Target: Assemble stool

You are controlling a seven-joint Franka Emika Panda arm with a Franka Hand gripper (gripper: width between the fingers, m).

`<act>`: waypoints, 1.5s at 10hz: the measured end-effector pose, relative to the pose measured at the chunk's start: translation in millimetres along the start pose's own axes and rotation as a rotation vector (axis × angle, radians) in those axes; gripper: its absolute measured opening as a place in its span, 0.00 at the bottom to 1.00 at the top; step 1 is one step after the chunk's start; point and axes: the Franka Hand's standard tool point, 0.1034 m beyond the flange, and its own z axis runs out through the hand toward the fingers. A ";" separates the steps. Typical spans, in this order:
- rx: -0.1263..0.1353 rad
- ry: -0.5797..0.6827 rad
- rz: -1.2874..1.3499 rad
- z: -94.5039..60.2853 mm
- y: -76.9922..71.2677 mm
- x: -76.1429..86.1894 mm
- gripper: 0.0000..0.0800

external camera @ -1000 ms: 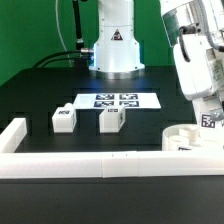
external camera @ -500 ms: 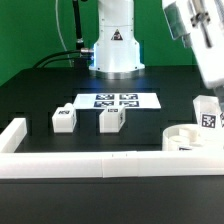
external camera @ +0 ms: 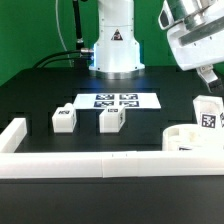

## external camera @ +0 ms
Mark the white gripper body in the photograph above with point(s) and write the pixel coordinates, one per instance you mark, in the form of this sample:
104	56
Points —
199	47

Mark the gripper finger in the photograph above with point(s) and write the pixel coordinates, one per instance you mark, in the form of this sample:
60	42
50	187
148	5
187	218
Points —
213	83

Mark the white round stool seat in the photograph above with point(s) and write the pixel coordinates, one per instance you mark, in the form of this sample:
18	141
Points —
192	137

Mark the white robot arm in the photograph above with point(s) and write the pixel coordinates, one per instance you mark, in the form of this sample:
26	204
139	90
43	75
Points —
116	53

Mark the white U-shaped obstacle fence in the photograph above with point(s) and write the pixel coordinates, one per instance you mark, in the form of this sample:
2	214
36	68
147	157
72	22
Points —
14	165

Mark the white fiducial marker sheet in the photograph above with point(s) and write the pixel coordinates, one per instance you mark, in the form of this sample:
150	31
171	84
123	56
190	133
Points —
129	100

